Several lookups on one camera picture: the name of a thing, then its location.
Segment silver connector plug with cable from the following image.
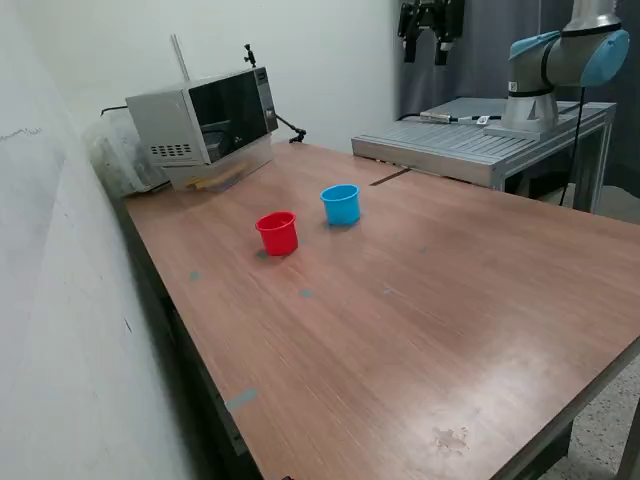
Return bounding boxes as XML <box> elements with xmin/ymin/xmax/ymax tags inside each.
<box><xmin>418</xmin><ymin>112</ymin><xmax>503</xmax><ymax>126</ymax></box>

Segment silver microwave oven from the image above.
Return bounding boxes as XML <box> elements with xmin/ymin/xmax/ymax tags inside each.
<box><xmin>124</xmin><ymin>66</ymin><xmax>279</xmax><ymax>169</ymax></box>

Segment wooden sticks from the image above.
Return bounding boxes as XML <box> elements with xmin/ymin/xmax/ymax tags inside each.
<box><xmin>185</xmin><ymin>162</ymin><xmax>250</xmax><ymax>191</ymax></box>

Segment blue cup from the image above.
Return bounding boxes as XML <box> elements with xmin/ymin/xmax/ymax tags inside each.
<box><xmin>319</xmin><ymin>184</ymin><xmax>361</xmax><ymax>227</ymax></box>

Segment aluminium robot base table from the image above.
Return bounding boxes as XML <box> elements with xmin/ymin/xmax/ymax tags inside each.
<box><xmin>351</xmin><ymin>97</ymin><xmax>619</xmax><ymax>214</ymax></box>

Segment red cup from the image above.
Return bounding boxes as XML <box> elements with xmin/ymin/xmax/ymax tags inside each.
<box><xmin>254</xmin><ymin>211</ymin><xmax>300</xmax><ymax>258</ymax></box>

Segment thin white rod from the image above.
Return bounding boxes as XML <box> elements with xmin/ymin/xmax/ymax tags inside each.
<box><xmin>170</xmin><ymin>33</ymin><xmax>192</xmax><ymax>84</ymax></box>

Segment long grey tape strip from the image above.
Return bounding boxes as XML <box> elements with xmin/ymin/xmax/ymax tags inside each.
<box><xmin>223</xmin><ymin>387</ymin><xmax>260</xmax><ymax>413</ymax></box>

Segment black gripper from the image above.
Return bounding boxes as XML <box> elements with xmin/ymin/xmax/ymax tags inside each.
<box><xmin>397</xmin><ymin>0</ymin><xmax>467</xmax><ymax>67</ymax></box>

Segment clear plastic box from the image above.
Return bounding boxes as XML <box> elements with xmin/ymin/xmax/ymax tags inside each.
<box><xmin>167</xmin><ymin>137</ymin><xmax>275</xmax><ymax>194</ymax></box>

